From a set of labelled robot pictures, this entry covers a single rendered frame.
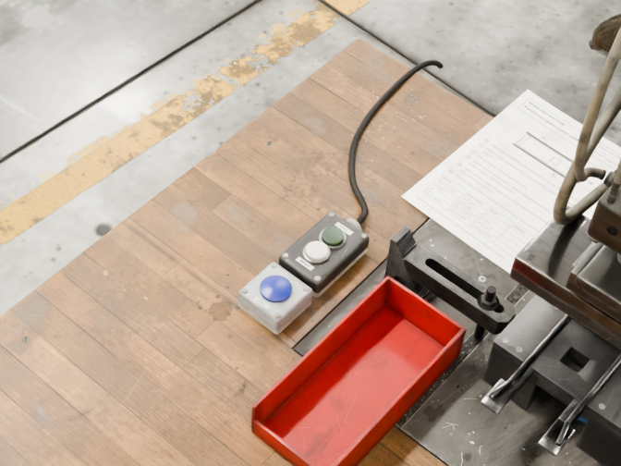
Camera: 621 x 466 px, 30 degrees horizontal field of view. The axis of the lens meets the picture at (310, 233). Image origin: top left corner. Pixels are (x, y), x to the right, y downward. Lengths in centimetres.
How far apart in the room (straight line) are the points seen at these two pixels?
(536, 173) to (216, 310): 50
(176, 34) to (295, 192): 163
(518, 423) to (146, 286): 49
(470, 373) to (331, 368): 17
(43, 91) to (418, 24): 102
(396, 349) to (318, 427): 15
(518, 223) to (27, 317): 66
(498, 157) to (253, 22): 163
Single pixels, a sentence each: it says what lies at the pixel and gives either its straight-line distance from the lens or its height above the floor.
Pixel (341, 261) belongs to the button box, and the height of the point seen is 93.
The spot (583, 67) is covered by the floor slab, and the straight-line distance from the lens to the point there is 322.
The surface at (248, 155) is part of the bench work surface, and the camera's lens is 163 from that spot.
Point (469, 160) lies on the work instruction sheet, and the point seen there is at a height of 90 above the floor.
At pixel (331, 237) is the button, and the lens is 149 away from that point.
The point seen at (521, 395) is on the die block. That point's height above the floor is 92.
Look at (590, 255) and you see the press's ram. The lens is 121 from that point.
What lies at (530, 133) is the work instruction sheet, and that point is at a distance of 171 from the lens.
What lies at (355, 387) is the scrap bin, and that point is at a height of 90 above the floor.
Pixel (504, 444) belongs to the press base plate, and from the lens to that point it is 140.
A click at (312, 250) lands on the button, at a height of 94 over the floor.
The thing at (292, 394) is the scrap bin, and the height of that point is 91.
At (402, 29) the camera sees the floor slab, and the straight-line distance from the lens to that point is 322.
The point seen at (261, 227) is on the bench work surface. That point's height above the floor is 90.
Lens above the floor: 210
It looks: 51 degrees down
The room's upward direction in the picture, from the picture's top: 4 degrees clockwise
